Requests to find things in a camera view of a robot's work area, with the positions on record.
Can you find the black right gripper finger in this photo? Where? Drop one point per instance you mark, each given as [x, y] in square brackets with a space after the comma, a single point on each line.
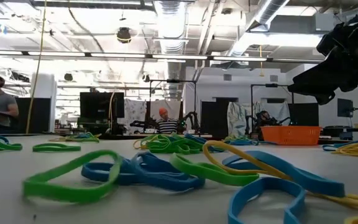
[322, 77]
[325, 98]

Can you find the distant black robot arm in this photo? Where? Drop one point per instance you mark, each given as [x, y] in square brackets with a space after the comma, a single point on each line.
[145, 124]
[191, 119]
[250, 127]

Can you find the small monitor on arm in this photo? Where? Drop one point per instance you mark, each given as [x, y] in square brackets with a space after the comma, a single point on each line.
[344, 107]

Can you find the black partition panel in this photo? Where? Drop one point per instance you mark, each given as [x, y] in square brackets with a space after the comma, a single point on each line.
[303, 113]
[36, 115]
[216, 118]

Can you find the dark background desk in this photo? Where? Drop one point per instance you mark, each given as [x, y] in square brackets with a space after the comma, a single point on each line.
[337, 132]

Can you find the orange plastic basket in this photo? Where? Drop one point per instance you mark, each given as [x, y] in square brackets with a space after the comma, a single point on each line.
[291, 135]

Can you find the patterned white cloth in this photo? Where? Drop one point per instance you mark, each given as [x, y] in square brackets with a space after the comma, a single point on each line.
[238, 116]
[135, 115]

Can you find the long ceiling light strip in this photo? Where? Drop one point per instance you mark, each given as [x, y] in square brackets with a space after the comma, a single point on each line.
[179, 57]

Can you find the black computer monitor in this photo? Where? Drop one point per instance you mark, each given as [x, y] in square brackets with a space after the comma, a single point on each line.
[98, 107]

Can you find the cluttered background desk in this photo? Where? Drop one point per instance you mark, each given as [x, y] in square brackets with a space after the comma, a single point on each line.
[73, 127]

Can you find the black metal station frame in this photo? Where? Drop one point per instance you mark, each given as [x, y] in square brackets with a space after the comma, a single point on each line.
[272, 85]
[172, 81]

